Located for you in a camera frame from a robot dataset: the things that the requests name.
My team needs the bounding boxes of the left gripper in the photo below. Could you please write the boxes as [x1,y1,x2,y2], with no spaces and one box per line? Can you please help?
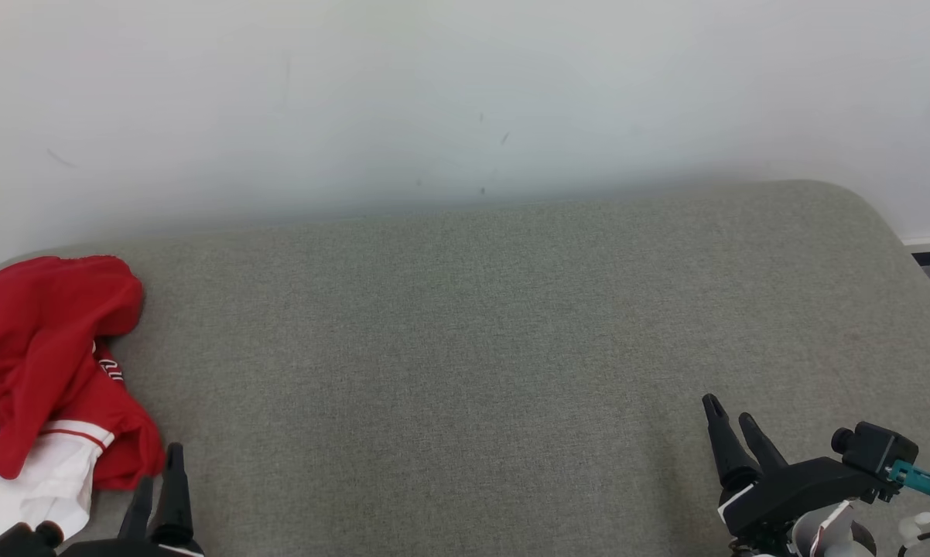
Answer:
[59,443,207,557]

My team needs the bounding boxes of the teal cable connector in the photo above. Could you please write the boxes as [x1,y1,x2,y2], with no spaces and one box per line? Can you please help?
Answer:
[889,460,930,497]

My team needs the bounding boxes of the red and white shirt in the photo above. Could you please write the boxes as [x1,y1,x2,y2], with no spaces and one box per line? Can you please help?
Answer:
[0,340,166,547]

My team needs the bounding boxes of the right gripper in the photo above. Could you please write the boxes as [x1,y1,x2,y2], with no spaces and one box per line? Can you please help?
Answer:
[703,395,884,544]

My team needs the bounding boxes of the red shorts with print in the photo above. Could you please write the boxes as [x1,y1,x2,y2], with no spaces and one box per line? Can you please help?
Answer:
[0,255,145,481]

